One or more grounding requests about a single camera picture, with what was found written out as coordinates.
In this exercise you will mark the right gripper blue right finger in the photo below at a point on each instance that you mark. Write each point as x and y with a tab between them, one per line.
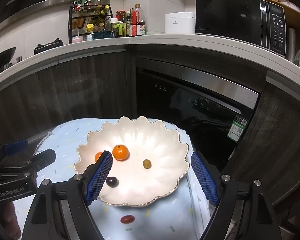
257	218

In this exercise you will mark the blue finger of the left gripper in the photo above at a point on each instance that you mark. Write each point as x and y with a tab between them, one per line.
43	159
16	147

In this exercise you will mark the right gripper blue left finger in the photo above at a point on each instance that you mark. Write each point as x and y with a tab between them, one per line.
45	219

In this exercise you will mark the orange tangerine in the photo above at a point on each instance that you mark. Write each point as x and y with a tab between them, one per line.
97	156
120	152

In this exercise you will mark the dark purple grape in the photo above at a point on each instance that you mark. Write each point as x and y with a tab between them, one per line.
112	182

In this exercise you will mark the person's left hand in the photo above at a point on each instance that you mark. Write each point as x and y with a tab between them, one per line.
9	220

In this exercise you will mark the light blue patterned cloth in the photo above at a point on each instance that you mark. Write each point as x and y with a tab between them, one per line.
184	214

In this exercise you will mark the red cherry tomato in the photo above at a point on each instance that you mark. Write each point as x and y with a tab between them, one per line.
127	219

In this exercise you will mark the orange tangerine in bowl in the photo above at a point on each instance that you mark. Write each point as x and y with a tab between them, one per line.
120	152

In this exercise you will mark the small tan longan in bowl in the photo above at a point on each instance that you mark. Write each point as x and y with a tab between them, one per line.
147	164

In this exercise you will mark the white scalloped fruit bowl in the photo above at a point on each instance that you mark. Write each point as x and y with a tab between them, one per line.
144	139

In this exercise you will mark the built-in black dishwasher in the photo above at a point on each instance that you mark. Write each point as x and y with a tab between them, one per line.
214	111

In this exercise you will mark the yellow cap bottle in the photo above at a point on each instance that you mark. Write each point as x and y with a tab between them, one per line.
90	28

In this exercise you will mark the green lidded jar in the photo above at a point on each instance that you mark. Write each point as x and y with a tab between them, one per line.
117	28

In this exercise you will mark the red lid jar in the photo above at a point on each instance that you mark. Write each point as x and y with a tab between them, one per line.
121	15

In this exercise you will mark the dark soy sauce bottle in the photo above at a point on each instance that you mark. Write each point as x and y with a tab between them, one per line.
128	21

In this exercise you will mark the red-label clear bottle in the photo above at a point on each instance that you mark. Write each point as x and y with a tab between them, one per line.
137	25

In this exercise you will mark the black microwave oven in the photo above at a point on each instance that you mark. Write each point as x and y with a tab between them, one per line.
257	22

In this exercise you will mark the white rice cooker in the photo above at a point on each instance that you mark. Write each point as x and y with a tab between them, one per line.
180	23

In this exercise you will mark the black wire spice rack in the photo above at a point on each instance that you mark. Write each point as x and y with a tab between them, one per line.
81	15

